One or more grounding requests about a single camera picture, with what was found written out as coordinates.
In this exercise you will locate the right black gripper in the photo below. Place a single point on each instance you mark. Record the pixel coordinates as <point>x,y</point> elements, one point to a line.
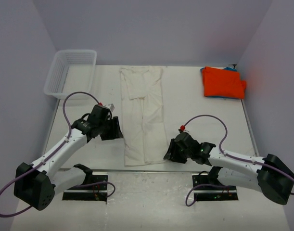
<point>172,154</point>

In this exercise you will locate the folded blue t shirt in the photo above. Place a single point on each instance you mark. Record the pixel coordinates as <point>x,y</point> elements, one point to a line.
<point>230,69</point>

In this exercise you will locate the white t shirt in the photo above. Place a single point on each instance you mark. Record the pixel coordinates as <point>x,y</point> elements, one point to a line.
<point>142,115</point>

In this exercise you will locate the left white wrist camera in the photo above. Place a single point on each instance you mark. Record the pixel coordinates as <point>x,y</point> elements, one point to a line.
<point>110,106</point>

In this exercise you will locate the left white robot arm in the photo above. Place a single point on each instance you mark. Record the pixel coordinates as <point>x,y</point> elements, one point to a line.
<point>41,180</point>

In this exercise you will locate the white plastic basket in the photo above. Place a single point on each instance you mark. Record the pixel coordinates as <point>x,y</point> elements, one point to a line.
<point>71,71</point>

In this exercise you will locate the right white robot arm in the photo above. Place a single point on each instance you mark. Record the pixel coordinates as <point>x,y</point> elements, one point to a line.
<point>267,175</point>

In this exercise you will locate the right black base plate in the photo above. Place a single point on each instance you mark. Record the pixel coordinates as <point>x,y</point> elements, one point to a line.
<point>211,193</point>

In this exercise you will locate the folded orange t shirt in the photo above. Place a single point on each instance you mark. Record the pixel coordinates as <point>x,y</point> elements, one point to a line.
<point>219,83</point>

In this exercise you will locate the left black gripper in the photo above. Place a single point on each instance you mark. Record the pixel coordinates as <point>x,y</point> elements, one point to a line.
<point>115,132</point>

